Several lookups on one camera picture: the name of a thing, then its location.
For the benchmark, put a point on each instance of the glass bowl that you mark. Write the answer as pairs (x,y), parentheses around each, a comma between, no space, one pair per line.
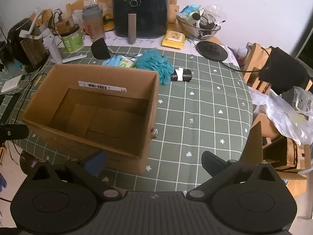
(188,30)

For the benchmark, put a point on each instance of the grey lid shaker bottle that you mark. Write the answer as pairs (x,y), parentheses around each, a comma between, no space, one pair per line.
(93,23)

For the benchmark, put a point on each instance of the green label jar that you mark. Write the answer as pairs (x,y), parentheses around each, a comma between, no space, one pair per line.
(72,39)

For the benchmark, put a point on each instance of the teal bath loofah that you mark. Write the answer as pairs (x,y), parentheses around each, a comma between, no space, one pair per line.
(152,62)

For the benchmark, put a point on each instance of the green white soap packet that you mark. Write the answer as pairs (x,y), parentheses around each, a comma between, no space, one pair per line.
(127,64)

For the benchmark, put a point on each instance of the green grid tablecloth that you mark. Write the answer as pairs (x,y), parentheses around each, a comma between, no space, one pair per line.
(195,117)

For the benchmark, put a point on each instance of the brown cardboard box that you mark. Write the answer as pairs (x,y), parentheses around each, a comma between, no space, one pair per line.
(110,117)

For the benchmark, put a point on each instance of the yellow wipes packet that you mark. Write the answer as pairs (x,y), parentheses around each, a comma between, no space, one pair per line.
(173,39)

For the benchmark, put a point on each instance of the blue rubber glove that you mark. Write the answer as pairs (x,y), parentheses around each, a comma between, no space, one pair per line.
(112,61)

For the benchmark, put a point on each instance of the black trash bag roll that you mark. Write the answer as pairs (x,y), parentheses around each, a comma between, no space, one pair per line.
(184,75)

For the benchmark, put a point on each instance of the white phone gimbal tripod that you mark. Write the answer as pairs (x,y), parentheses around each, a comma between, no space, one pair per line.
(52,46)

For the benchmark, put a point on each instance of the brown cardboard carton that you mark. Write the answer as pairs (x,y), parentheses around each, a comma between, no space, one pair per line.
(281,151)

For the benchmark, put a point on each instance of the small wooden stick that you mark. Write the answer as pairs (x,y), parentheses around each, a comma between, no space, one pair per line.
(38,78)

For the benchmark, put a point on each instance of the crinkled clear plastic wrap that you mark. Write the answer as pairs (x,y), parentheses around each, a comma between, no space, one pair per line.
(97,2)

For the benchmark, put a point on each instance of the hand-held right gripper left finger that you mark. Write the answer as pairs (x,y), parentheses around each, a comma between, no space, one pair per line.
(97,164)

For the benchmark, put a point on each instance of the black round kettle base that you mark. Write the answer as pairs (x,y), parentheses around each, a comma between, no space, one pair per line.
(211,51)

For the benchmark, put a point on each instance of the white power adapter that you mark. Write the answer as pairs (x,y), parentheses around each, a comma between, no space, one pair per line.
(11,84)

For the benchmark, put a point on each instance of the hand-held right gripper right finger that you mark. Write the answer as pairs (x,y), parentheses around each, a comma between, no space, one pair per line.
(211,162)

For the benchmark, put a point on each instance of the black electric kettle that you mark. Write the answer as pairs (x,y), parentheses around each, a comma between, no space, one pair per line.
(17,36)

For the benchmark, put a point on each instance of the clear plastic bag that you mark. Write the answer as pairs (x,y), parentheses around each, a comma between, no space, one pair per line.
(286,117)

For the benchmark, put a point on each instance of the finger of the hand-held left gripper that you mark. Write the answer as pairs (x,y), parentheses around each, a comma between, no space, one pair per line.
(14,131)

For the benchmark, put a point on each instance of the black folded face mask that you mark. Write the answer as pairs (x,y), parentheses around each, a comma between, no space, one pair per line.
(100,50)

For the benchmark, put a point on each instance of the wooden chair with black cloth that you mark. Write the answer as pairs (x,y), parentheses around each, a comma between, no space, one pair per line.
(253,63)

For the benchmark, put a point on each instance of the dark blue air fryer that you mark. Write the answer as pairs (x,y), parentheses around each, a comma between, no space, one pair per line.
(146,12)

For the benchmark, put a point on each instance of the blue green packet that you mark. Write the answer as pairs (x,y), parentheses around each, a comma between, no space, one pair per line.
(192,10)

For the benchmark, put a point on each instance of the black cloth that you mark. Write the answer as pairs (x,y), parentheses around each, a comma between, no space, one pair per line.
(283,71)

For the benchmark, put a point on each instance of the tan wooden block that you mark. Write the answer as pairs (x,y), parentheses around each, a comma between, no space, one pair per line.
(173,9)

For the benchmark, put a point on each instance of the beige cylinder bottle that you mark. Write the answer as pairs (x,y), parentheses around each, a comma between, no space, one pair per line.
(67,17)

